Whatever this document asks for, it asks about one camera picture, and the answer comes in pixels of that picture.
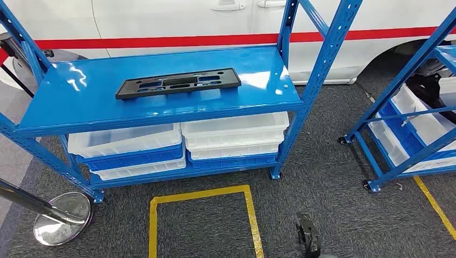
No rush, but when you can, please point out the black plastic plate part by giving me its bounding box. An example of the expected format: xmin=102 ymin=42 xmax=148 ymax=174
xmin=115 ymin=68 xmax=242 ymax=100

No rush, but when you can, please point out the blue metal shelf rack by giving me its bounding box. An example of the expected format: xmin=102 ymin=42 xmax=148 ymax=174
xmin=0 ymin=0 xmax=364 ymax=204
xmin=338 ymin=7 xmax=456 ymax=194

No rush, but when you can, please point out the black car part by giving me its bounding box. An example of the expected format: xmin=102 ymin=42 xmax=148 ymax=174
xmin=406 ymin=69 xmax=456 ymax=125

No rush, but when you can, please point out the yellow floor tape square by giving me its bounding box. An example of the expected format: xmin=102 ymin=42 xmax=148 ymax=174
xmin=148 ymin=184 xmax=265 ymax=258

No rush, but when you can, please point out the white car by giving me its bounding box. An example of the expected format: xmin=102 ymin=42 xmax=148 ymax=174
xmin=0 ymin=0 xmax=456 ymax=86

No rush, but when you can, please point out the blue plastic bin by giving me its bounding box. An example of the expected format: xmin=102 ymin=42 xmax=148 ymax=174
xmin=377 ymin=101 xmax=456 ymax=162

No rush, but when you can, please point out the yellow floor tape line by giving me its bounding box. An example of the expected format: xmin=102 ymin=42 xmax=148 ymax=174
xmin=413 ymin=176 xmax=456 ymax=241

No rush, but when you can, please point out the dark stanchion post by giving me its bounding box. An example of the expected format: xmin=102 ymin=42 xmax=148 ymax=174
xmin=0 ymin=32 xmax=55 ymax=97

